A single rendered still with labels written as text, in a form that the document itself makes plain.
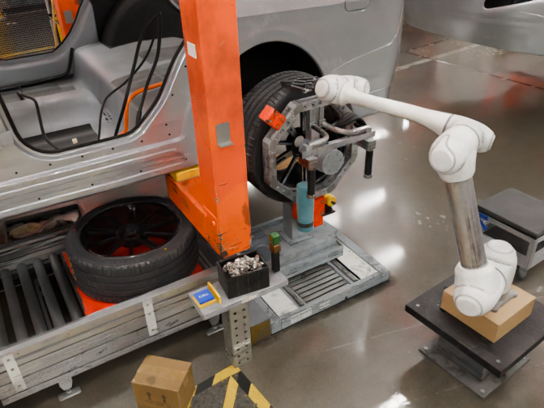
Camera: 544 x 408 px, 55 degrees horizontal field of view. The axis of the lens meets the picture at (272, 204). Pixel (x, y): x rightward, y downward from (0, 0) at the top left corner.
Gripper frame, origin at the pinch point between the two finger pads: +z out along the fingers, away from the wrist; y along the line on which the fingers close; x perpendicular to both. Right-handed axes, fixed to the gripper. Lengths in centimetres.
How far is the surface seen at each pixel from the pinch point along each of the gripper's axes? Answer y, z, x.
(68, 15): 63, 246, 8
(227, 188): -59, 0, -16
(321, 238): -8, -1, -98
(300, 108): -7.7, -9.7, -7.6
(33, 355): -150, 51, -44
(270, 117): -21.9, -2.8, -4.2
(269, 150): -27.4, -0.6, -18.9
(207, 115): -55, -1, 19
